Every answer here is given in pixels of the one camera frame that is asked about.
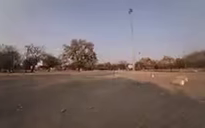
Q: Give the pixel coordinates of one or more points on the distant row of trees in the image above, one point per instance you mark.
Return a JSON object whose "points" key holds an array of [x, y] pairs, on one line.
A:
{"points": [[170, 62]]}

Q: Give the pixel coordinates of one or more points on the big round leafy tree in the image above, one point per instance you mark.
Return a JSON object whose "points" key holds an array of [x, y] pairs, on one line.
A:
{"points": [[79, 55]]}

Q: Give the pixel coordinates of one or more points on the brown dirt ground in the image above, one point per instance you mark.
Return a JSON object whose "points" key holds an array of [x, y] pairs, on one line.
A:
{"points": [[100, 100]]}

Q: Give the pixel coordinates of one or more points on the tall light pole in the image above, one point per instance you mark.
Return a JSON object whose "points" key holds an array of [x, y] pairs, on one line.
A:
{"points": [[132, 40]]}

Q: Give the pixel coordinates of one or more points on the small bare tree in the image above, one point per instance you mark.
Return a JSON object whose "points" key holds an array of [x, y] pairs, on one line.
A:
{"points": [[33, 56]]}

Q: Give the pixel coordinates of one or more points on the pale rock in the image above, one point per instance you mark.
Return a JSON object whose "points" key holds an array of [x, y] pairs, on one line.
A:
{"points": [[180, 81]]}

